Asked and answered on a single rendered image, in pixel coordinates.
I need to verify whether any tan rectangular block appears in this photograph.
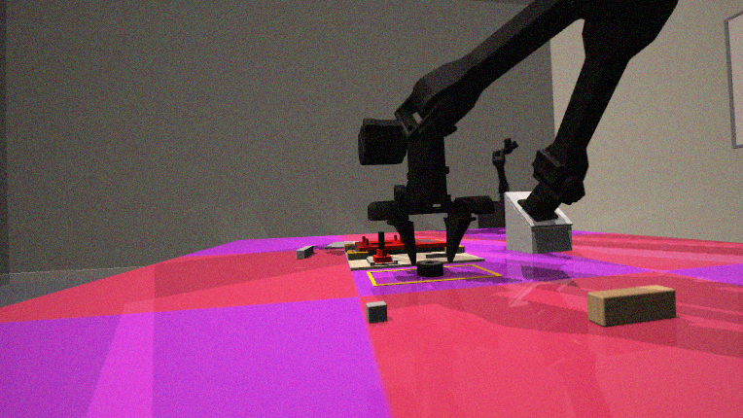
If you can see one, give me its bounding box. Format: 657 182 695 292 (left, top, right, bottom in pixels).
587 285 676 327

